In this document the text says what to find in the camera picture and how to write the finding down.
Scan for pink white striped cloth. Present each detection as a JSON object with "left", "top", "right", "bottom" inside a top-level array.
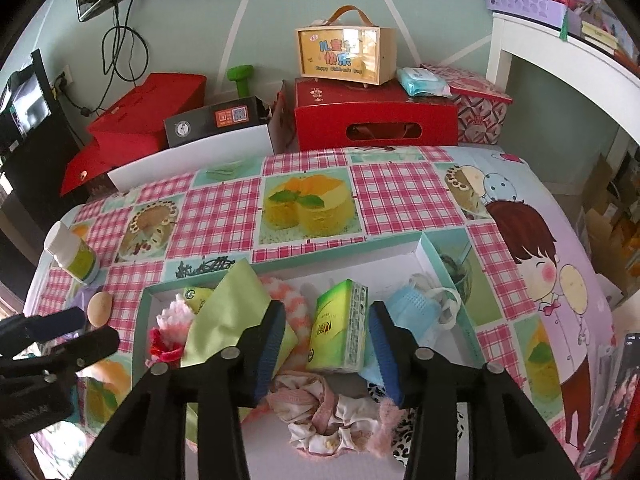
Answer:
[{"left": 257, "top": 276, "right": 321, "bottom": 358}]

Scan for stack of books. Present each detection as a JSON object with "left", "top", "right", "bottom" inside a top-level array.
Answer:
[{"left": 550, "top": 0, "right": 640, "bottom": 61}]

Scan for red hair tie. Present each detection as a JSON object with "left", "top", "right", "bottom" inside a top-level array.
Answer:
[{"left": 146, "top": 327, "right": 188, "bottom": 363}]

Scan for red cardboard box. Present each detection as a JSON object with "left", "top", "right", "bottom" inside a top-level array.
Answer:
[{"left": 89, "top": 73, "right": 207, "bottom": 151}]

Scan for black monitor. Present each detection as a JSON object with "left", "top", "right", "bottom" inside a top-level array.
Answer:
[{"left": 0, "top": 50, "right": 55, "bottom": 153}]

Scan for pink patterned box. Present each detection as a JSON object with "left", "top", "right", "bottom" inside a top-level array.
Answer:
[{"left": 420, "top": 63, "right": 513, "bottom": 145}]

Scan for cardboard boxes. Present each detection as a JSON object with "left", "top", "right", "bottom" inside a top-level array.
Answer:
[{"left": 575, "top": 152, "right": 640, "bottom": 301}]

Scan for white shelf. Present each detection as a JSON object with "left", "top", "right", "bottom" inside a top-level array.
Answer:
[{"left": 487, "top": 10, "right": 640, "bottom": 311}]

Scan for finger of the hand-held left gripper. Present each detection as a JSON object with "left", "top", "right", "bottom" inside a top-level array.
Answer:
[
  {"left": 0, "top": 306, "right": 87, "bottom": 346},
  {"left": 0, "top": 327, "right": 121, "bottom": 380}
]

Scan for black box with gauge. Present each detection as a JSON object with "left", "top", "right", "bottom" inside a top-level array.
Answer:
[{"left": 164, "top": 96, "right": 271, "bottom": 149}]

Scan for green tissue pack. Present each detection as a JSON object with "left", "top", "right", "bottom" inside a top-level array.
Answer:
[
  {"left": 305, "top": 280, "right": 370, "bottom": 375},
  {"left": 181, "top": 285, "right": 221, "bottom": 316}
]

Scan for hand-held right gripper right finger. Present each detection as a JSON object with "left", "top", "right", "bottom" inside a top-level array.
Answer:
[{"left": 369, "top": 301, "right": 546, "bottom": 480}]

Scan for pink checked printed tablecloth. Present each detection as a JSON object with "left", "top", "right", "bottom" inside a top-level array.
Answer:
[{"left": 22, "top": 144, "right": 626, "bottom": 480}]

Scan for purple cloth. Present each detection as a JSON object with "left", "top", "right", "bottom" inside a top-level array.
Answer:
[{"left": 75, "top": 280, "right": 108, "bottom": 301}]

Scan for black cable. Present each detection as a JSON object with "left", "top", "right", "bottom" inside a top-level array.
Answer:
[{"left": 65, "top": 0, "right": 151, "bottom": 116}]

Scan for beige egg shaped sponge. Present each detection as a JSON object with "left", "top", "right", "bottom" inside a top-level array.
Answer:
[{"left": 87, "top": 291, "right": 113, "bottom": 327}]

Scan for red gift box brown side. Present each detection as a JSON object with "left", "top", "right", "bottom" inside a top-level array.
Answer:
[{"left": 60, "top": 135, "right": 168, "bottom": 197}]

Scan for white board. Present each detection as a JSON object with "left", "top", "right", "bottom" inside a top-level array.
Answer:
[{"left": 106, "top": 122, "right": 275, "bottom": 192}]

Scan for white box tray teal rim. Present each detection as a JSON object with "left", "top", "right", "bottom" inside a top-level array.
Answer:
[{"left": 131, "top": 232, "right": 485, "bottom": 480}]

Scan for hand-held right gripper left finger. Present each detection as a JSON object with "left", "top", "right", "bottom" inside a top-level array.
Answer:
[{"left": 70, "top": 300, "right": 287, "bottom": 480}]

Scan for wooden gift box with handle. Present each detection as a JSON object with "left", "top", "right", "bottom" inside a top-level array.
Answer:
[{"left": 295, "top": 5, "right": 398, "bottom": 93}]

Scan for green dumbbell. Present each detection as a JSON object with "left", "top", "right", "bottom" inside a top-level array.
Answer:
[{"left": 226, "top": 66, "right": 256, "bottom": 97}]

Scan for blue face mask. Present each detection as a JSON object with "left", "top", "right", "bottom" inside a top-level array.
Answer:
[{"left": 361, "top": 272, "right": 463, "bottom": 386}]

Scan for white pill bottle green label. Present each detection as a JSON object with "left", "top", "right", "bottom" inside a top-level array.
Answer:
[{"left": 44, "top": 221, "right": 101, "bottom": 285}]

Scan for red box with handle slot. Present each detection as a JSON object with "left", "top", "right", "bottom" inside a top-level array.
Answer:
[{"left": 293, "top": 78, "right": 460, "bottom": 152}]

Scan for pink floral scrunchie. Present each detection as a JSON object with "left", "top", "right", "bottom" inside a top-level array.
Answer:
[{"left": 265, "top": 370, "right": 401, "bottom": 458}]

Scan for light green cloth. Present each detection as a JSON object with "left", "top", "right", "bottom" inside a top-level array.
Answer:
[{"left": 180, "top": 261, "right": 298, "bottom": 426}]

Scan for leopard print scrunchie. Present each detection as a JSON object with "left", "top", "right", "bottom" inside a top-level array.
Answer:
[{"left": 367, "top": 382, "right": 418, "bottom": 466}]

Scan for black cabinet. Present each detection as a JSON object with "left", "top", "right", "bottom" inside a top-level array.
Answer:
[{"left": 0, "top": 105, "right": 83, "bottom": 221}]

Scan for white wall socket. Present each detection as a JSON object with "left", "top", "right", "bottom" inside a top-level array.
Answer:
[{"left": 50, "top": 64, "right": 76, "bottom": 93}]

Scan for blue wet wipes pack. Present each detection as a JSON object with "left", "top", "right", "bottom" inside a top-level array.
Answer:
[{"left": 397, "top": 66, "right": 452, "bottom": 97}]

